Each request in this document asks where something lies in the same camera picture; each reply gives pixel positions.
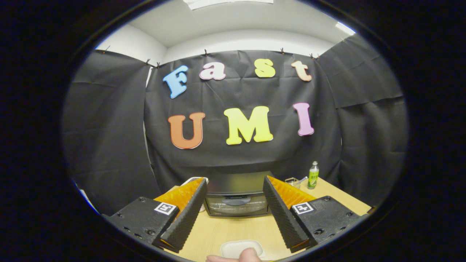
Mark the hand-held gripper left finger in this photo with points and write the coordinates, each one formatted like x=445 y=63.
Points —
x=185 y=218

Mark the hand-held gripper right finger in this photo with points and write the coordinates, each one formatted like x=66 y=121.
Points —
x=282 y=214

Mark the black toaster oven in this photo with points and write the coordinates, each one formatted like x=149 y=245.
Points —
x=236 y=182

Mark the white pop-up toaster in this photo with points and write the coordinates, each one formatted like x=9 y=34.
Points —
x=197 y=178

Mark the white blue striped utensil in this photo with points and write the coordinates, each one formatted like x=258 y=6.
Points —
x=303 y=179

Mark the green label drink bottle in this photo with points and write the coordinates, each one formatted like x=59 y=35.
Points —
x=313 y=178

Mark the white rectangular plate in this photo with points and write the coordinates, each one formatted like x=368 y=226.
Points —
x=233 y=247

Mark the small ceiling light panel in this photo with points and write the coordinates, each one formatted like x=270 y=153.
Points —
x=345 y=28

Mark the long ceiling light panel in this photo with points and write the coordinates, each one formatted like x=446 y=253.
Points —
x=225 y=3

